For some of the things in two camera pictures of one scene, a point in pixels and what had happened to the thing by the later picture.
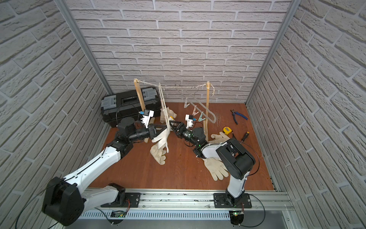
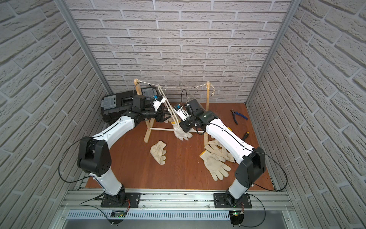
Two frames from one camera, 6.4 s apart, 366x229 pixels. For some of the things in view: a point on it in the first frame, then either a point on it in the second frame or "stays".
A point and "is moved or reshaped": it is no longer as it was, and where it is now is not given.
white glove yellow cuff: x=163 y=137 is moved or reshaped
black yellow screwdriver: x=245 y=136 stays
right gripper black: x=182 y=128 → x=185 y=128
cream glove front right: x=216 y=168 stays
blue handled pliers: x=234 y=112 stays
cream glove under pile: x=158 y=153 stays
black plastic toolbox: x=125 y=104 stays
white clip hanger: x=165 y=109 is moved or reshaped
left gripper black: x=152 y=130 → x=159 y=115
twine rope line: x=180 y=87 stays
